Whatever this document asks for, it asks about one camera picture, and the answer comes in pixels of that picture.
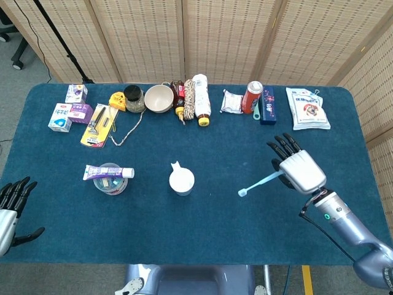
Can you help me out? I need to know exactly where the braided rope bundle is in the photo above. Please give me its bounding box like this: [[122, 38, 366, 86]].
[[182, 79, 198, 125]]

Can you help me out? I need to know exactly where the blue table cloth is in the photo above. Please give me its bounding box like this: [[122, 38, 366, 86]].
[[0, 82, 393, 267]]

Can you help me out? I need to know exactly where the white printed bag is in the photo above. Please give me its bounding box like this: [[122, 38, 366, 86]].
[[285, 87, 332, 131]]

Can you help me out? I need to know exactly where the dark blue box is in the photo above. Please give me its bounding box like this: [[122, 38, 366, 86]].
[[259, 86, 279, 125]]

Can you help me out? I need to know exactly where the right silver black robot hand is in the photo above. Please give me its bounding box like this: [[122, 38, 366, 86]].
[[266, 132, 327, 195]]

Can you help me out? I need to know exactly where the purple box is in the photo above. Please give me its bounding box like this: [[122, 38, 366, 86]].
[[67, 103, 95, 125]]

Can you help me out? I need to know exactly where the thin black cable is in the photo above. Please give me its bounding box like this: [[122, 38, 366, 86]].
[[14, 0, 52, 81]]

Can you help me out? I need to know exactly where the black office chair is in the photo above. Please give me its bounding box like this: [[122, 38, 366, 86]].
[[0, 7, 30, 70]]

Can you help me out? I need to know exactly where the bamboo folding screen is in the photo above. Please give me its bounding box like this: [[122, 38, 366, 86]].
[[0, 0, 393, 219]]

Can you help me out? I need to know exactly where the beige bowl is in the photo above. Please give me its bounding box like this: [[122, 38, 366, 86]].
[[144, 84, 174, 114]]

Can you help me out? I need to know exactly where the red drink can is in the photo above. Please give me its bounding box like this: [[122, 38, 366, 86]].
[[241, 81, 263, 114]]

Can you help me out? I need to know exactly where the purple white toothpaste tube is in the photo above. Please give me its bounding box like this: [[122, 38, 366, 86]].
[[82, 164, 135, 181]]

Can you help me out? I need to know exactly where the razor in yellow package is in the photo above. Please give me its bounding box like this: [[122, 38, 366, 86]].
[[80, 103, 119, 149]]

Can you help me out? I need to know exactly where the white paper cup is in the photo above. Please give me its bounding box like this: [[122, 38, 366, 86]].
[[168, 160, 196, 197]]

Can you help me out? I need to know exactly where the light blue toothbrush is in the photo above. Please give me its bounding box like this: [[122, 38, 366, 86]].
[[238, 171, 285, 197]]

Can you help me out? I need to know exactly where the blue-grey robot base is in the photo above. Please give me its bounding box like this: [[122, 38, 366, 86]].
[[115, 264, 268, 295]]

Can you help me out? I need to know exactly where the brown sauce bottle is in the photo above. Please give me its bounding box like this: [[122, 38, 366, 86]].
[[170, 80, 186, 120]]

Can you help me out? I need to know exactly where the clear round container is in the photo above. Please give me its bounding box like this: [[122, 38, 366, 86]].
[[93, 162, 129, 195]]

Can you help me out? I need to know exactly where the small white purple carton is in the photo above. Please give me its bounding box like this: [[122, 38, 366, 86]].
[[64, 84, 88, 104]]

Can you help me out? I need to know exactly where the blue cable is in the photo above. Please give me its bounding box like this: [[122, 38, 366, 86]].
[[282, 265, 291, 295]]

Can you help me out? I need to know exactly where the glass jar with black lid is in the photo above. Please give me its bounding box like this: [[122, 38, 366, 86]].
[[123, 85, 145, 114]]

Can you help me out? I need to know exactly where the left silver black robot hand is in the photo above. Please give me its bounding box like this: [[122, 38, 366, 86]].
[[0, 176, 46, 258]]

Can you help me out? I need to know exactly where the white snack packet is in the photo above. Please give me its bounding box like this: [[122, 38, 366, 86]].
[[220, 88, 245, 114]]

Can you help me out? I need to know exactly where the loose braided cord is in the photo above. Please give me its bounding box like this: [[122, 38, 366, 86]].
[[109, 109, 147, 147]]

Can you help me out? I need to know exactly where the white blue carton box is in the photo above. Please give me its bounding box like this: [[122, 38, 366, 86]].
[[47, 103, 74, 133]]

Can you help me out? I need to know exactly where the metal table leg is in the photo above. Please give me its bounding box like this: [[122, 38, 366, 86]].
[[263, 265, 273, 295]]

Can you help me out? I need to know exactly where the yellow tape measure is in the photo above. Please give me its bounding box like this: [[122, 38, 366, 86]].
[[109, 91, 127, 112]]

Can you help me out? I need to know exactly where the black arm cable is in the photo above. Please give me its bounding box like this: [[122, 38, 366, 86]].
[[299, 205, 359, 266]]

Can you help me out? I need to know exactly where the white bottle with yellow cap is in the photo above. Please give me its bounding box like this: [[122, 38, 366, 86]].
[[192, 73, 212, 127]]

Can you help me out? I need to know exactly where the black tripod stand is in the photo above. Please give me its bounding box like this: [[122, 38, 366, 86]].
[[32, 0, 96, 84]]

